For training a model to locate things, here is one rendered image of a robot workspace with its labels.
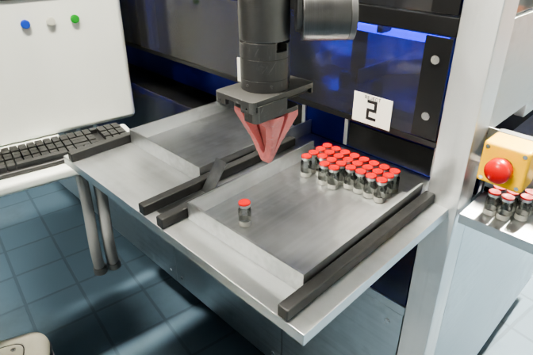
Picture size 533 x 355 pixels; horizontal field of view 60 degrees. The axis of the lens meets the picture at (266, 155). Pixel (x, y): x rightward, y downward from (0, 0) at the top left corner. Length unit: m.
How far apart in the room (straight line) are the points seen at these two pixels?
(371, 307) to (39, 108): 1.00
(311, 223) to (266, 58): 0.38
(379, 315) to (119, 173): 0.66
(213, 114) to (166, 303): 0.94
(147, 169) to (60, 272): 1.27
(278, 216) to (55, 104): 0.80
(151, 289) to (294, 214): 1.26
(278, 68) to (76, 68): 0.94
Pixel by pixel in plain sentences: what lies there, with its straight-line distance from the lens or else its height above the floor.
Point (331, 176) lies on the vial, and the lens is 0.88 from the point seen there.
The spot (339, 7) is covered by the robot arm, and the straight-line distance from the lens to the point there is 0.51.
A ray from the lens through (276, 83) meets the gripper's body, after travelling 0.52.
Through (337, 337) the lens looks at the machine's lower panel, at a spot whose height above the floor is 0.39.
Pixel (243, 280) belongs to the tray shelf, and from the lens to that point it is 0.70.
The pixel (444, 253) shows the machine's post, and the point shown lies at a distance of 0.95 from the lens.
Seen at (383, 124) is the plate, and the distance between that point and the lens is 0.90.
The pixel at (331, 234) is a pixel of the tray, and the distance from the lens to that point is 0.78.
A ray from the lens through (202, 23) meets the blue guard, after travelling 1.22.
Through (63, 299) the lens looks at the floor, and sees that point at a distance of 2.08.
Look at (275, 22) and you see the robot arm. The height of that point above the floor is 1.25.
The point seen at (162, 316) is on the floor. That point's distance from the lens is 1.90.
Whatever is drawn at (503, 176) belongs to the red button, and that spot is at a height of 1.00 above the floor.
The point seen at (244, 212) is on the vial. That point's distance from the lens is 0.77.
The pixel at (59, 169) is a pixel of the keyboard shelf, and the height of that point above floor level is 0.80.
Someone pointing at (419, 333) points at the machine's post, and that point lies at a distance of 1.11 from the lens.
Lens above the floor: 1.35
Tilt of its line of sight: 27 degrees down
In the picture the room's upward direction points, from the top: straight up
